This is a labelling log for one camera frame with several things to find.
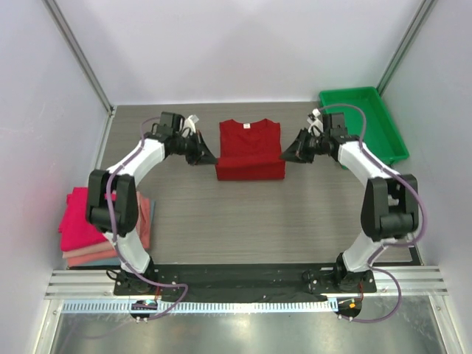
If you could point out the left aluminium corner post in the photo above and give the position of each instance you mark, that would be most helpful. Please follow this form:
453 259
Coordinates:
79 55

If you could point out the slotted cable duct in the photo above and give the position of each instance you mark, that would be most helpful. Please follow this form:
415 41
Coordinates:
149 307

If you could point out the folded magenta t shirt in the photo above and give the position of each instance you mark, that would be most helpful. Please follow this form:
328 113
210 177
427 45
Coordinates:
75 231

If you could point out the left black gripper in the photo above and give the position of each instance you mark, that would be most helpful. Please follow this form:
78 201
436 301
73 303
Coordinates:
201 155

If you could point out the green plastic tray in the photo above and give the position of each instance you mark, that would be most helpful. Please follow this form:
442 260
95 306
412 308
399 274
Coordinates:
382 136

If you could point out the aluminium rail beam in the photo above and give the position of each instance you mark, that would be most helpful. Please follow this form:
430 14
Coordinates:
97 284

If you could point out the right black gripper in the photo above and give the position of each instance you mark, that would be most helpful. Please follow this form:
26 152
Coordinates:
304 147

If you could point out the right aluminium corner post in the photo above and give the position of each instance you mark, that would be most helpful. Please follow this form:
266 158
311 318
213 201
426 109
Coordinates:
412 31

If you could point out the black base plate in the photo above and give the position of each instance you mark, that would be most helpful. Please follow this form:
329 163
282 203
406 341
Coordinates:
258 283

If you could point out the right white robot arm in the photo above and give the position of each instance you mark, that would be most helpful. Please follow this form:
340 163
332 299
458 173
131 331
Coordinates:
390 209

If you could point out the dark red t shirt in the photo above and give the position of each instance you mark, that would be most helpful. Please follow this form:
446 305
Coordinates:
250 151

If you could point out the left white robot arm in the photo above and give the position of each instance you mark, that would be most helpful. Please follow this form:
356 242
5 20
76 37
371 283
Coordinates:
112 206

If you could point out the aluminium corner post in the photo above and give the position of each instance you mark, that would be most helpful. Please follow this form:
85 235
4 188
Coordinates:
412 31
79 55

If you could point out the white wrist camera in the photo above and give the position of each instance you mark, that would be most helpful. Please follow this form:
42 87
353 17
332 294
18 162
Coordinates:
316 127
189 126

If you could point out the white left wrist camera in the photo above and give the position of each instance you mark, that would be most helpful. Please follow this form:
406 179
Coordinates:
189 126

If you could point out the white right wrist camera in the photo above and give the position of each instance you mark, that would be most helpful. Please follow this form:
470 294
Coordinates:
316 127

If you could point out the folded salmon t shirt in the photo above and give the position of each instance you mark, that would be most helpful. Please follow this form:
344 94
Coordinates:
145 221

